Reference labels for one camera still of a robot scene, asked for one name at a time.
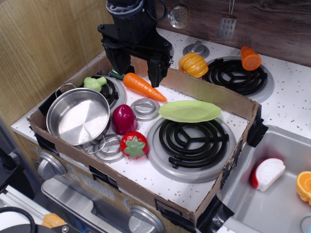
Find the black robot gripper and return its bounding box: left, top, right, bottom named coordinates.
left=98, top=11, right=172, bottom=87

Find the green toy broccoli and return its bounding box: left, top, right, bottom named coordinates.
left=84, top=77, right=107, bottom=92

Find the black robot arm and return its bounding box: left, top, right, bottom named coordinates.
left=97, top=0, right=172, bottom=87

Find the silver metal pot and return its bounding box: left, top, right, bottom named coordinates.
left=46, top=83, right=110, bottom=154

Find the front left black burner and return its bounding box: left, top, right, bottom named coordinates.
left=100, top=76, right=126, bottom=112

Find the black burner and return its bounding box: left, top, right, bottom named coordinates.
left=147, top=118, right=236, bottom=183
left=100, top=76, right=126, bottom=112
left=202, top=57, right=275, bottom=103

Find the silver knob upper middle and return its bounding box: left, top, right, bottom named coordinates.
left=131, top=98, right=160, bottom=122

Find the yellow toy pumpkin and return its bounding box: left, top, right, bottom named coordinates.
left=178, top=52, right=209, bottom=78

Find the purple toy eggplant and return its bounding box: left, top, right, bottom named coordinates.
left=112, top=104, right=138, bottom=135

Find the silver knob at back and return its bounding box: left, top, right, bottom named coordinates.
left=183, top=41, right=210, bottom=59

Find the hanging silver strainer spoon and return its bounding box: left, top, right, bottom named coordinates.
left=168, top=0, right=190, bottom=29

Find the light green plastic plate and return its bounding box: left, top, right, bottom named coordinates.
left=158, top=100, right=221, bottom=123

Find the red toy strawberry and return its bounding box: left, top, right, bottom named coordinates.
left=120, top=131, right=148, bottom=159

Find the silver knob lower middle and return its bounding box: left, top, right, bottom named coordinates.
left=93, top=134, right=124, bottom=163

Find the hanging silver spatula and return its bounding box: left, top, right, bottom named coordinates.
left=217, top=0, right=237, bottom=40

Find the front right black burner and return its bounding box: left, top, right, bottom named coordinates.
left=147, top=118, right=236, bottom=183

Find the orange toy carrot slice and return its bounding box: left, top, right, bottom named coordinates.
left=240, top=46, right=261, bottom=71

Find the back right black burner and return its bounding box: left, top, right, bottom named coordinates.
left=202, top=57, right=275, bottom=103

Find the brown cardboard fence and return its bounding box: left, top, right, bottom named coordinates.
left=28, top=69, right=262, bottom=233

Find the silver oven knob left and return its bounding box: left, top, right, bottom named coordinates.
left=37, top=152, right=67, bottom=180

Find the silver oven knob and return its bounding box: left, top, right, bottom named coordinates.
left=128, top=205, right=165, bottom=233
left=37, top=152, right=67, bottom=180

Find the silver oven knob right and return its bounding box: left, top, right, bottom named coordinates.
left=128, top=205, right=165, bottom=233

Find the red white toy slice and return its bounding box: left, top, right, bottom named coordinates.
left=251, top=158, right=286, bottom=192

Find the yellow toy on floor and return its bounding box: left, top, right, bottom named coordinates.
left=41, top=213, right=66, bottom=228

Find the toy orange half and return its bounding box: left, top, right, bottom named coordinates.
left=296, top=171, right=311, bottom=205

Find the silver toy sink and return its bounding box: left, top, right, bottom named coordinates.
left=220, top=126, right=311, bottom=233

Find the silver oven door handle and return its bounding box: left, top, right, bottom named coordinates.
left=41, top=178, right=130, bottom=233

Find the black cable lower left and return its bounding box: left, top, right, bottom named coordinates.
left=0, top=206, right=37, bottom=233

